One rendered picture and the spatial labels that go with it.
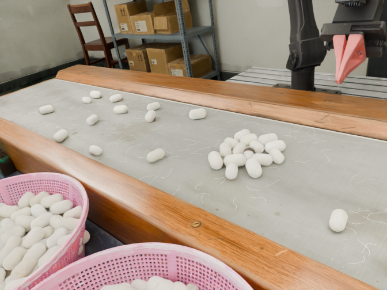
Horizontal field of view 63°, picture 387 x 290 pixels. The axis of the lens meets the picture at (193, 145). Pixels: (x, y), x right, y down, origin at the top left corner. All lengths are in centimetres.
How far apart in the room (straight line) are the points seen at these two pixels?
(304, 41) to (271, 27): 196
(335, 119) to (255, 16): 234
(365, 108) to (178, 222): 41
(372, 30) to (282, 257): 43
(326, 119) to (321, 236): 28
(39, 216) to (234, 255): 30
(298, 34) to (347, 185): 51
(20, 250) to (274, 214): 33
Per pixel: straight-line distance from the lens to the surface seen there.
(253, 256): 34
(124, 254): 38
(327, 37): 64
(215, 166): 50
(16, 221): 54
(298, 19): 90
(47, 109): 95
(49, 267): 40
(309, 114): 63
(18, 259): 48
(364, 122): 61
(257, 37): 293
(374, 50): 66
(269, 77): 113
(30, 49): 501
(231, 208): 43
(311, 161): 52
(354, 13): 65
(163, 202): 42
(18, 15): 498
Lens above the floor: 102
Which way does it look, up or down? 29 degrees down
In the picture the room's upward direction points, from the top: 9 degrees counter-clockwise
